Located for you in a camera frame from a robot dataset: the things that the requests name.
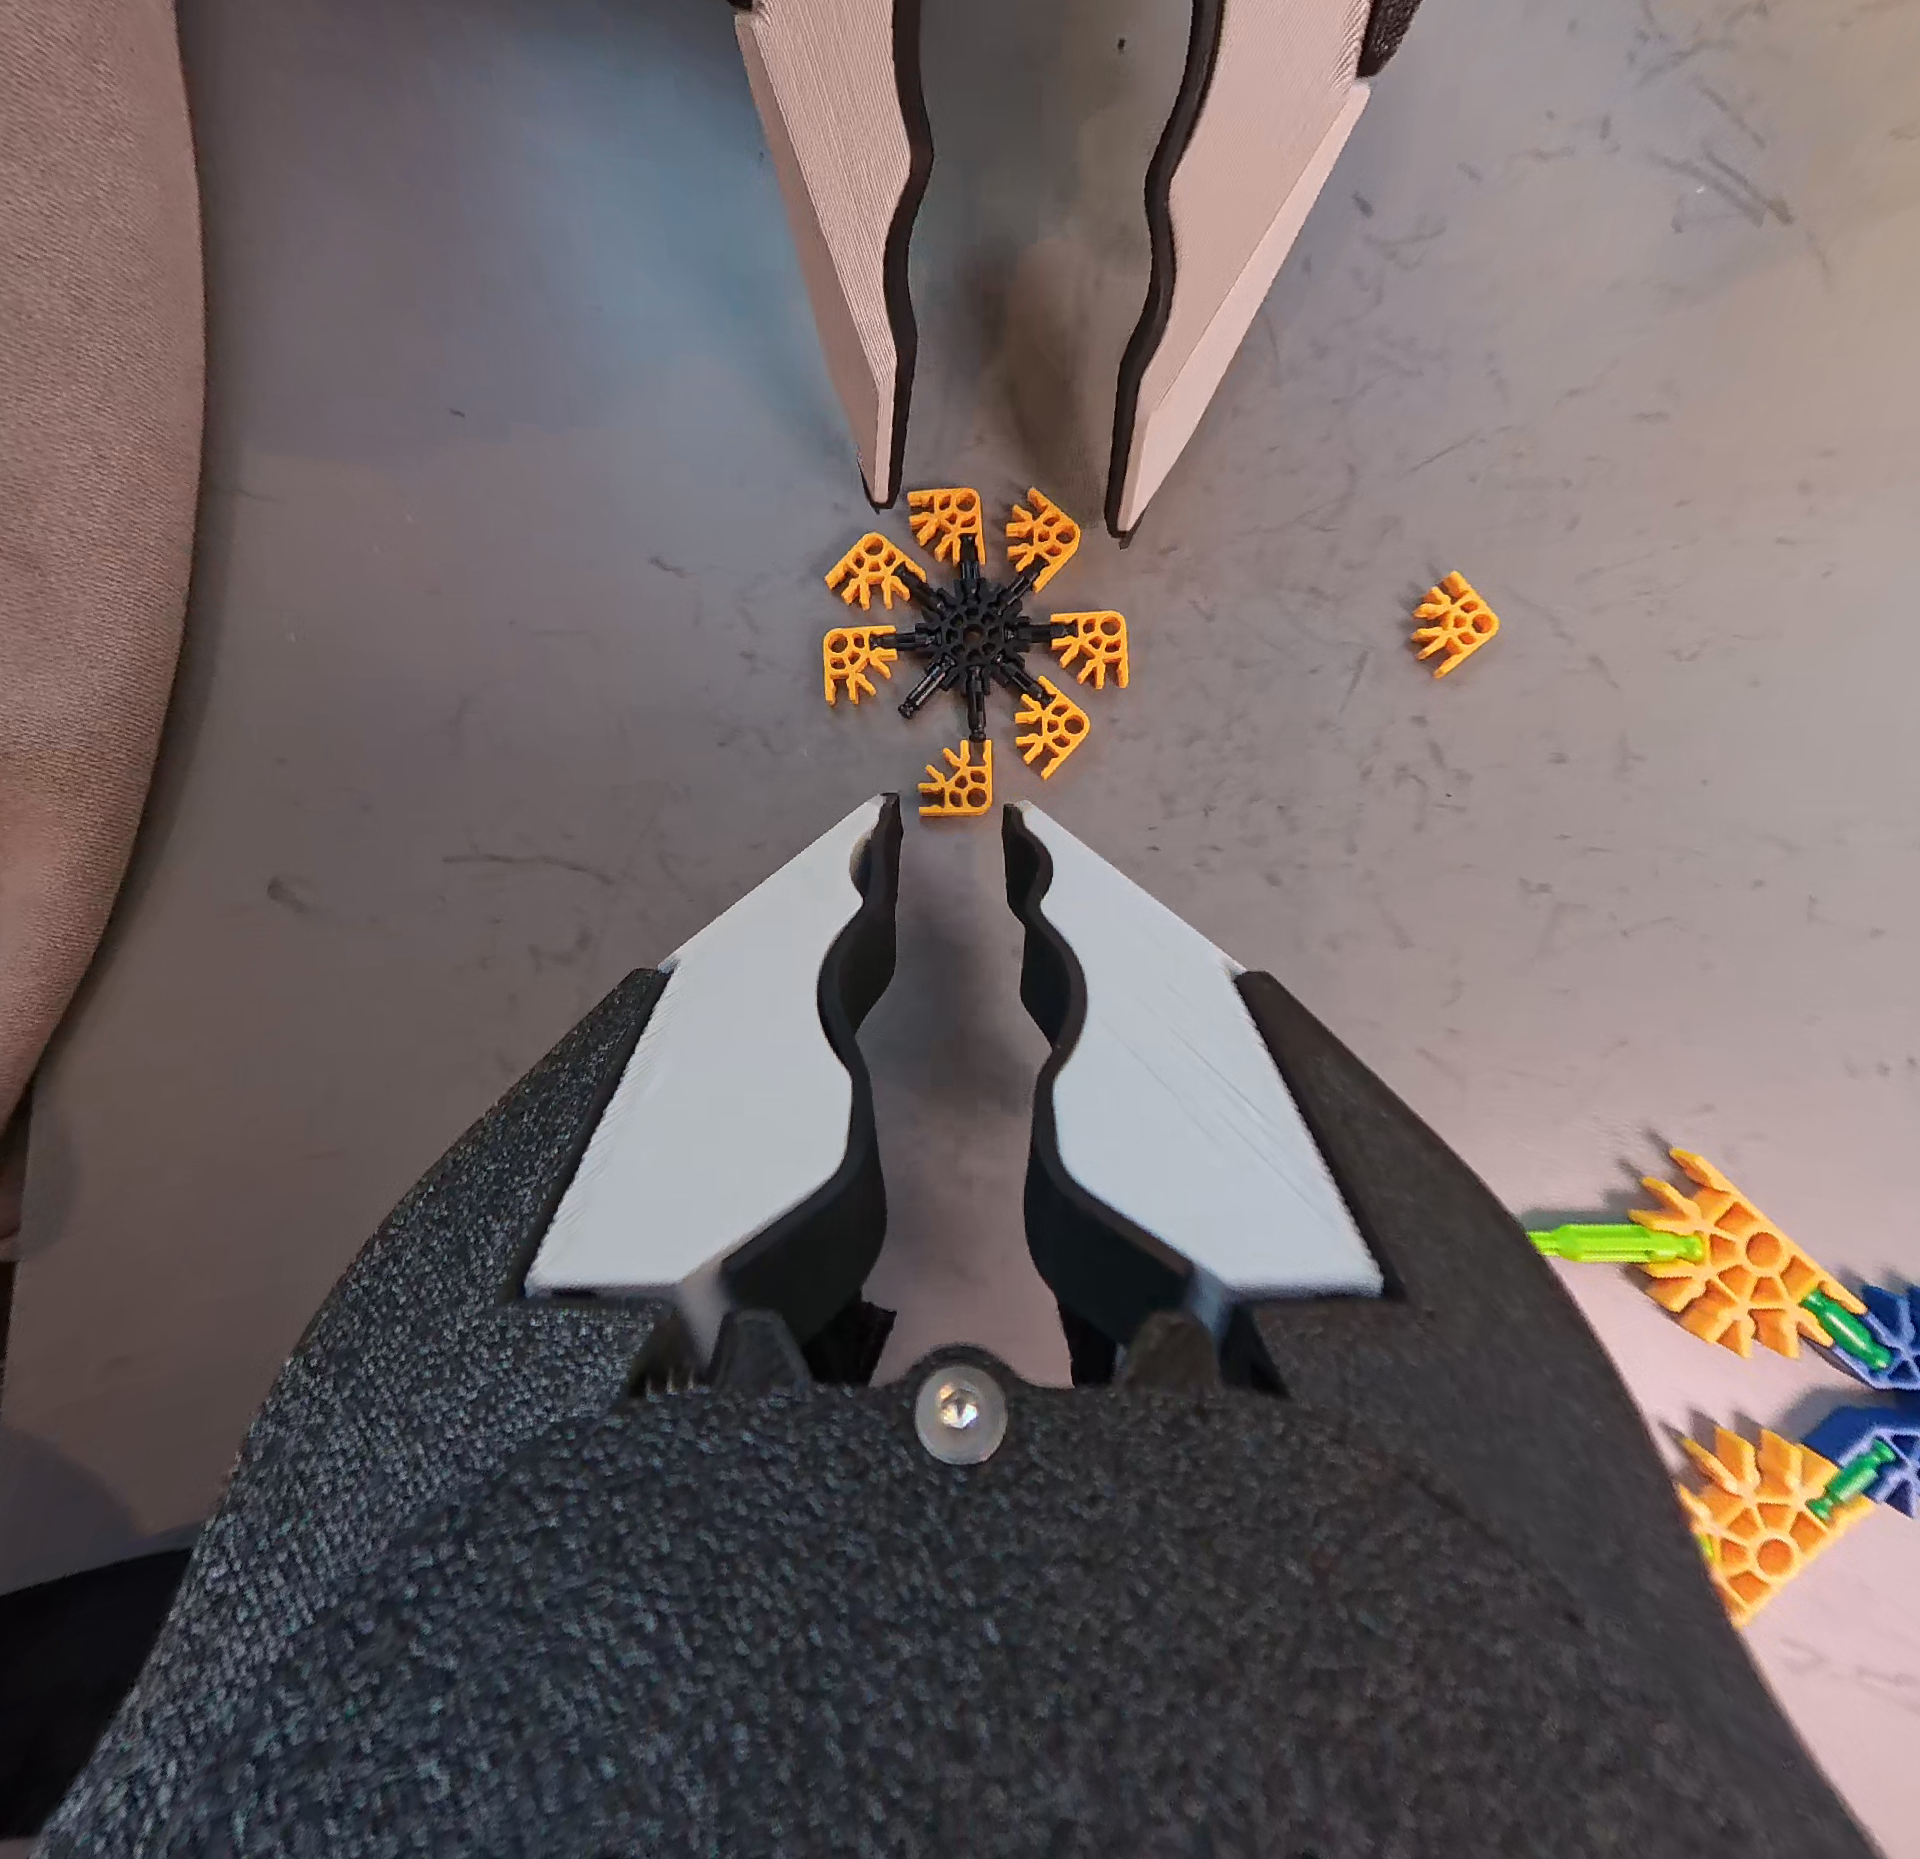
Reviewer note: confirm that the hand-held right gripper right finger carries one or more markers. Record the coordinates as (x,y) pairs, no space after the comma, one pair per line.
(1200,1138)

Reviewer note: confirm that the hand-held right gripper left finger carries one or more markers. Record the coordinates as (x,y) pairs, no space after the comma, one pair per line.
(707,1126)

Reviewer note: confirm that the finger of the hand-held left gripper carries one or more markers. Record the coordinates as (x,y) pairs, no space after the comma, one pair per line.
(826,121)
(1274,90)

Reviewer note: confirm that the black snowflake connector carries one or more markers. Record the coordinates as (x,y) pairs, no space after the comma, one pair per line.
(967,631)

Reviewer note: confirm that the blue yellow green toy assembly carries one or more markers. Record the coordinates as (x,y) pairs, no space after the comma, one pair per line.
(1740,1268)

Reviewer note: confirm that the beige sweatshirt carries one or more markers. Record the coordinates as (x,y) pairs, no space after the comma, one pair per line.
(92,538)

